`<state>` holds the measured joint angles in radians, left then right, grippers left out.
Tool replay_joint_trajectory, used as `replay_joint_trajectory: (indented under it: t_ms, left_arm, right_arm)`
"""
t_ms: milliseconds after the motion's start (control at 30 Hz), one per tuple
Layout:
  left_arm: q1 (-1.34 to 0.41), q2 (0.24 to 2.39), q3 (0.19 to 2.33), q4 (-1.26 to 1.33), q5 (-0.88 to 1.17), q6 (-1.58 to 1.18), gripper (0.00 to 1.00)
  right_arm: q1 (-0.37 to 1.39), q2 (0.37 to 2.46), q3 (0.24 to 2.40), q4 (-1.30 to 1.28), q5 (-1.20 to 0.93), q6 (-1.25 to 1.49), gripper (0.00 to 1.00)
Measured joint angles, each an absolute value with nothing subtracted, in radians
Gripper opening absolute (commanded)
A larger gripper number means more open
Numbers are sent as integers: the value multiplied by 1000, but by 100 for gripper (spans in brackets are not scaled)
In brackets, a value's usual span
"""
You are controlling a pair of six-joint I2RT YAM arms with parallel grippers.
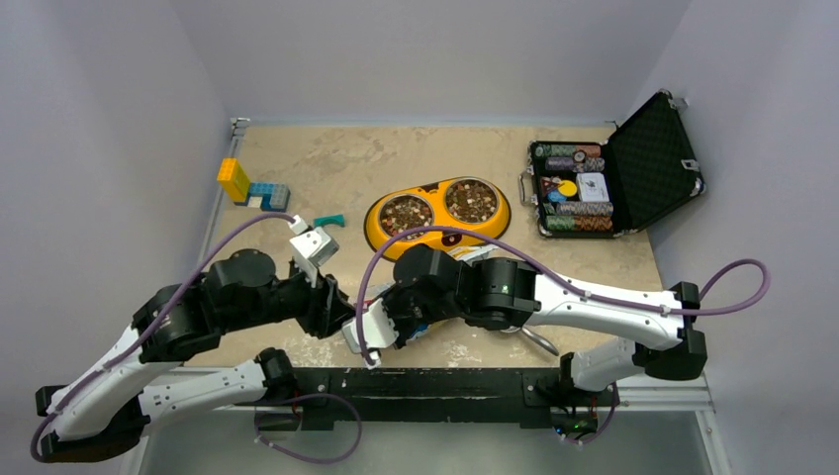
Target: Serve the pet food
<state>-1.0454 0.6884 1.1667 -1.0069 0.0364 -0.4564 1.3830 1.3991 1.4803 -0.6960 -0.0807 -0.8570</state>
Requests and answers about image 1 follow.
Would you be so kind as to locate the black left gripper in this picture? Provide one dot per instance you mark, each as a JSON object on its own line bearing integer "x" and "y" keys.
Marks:
{"x": 326, "y": 305}

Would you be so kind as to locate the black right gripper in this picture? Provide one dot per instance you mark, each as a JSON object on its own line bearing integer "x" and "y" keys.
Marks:
{"x": 388, "y": 298}

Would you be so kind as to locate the metal food scoop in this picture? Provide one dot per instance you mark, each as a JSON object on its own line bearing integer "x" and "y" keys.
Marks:
{"x": 536, "y": 338}

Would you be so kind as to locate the white yellow pet food bag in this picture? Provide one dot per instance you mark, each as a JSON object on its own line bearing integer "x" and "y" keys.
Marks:
{"x": 425, "y": 265}

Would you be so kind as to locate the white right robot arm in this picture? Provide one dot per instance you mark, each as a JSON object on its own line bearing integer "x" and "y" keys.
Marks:
{"x": 650, "y": 333}

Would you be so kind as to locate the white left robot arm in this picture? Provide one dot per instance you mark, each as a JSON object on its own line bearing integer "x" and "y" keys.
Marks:
{"x": 116, "y": 402}

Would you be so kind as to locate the yellow double pet bowl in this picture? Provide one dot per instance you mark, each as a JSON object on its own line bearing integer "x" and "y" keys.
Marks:
{"x": 465, "y": 202}

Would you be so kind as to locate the teal arch block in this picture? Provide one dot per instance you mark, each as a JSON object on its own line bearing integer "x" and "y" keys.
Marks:
{"x": 331, "y": 220}

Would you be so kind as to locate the blue toy brick base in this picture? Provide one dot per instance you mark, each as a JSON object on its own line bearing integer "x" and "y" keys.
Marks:
{"x": 268, "y": 197}

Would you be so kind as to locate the yellow toy brick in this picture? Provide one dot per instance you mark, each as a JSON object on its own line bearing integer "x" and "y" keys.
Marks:
{"x": 233, "y": 180}

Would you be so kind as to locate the yellow dealer chip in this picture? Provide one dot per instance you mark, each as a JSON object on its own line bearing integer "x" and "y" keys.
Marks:
{"x": 568, "y": 189}

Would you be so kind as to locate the black poker chip case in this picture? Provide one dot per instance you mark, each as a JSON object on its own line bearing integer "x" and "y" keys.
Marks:
{"x": 650, "y": 168}

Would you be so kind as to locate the white card box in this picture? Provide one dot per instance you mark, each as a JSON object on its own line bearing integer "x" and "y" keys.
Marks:
{"x": 592, "y": 187}

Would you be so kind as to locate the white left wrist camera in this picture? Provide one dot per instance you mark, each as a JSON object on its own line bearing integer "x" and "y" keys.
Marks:
{"x": 311, "y": 248}

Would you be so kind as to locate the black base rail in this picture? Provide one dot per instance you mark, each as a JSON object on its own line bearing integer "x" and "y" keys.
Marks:
{"x": 526, "y": 397}

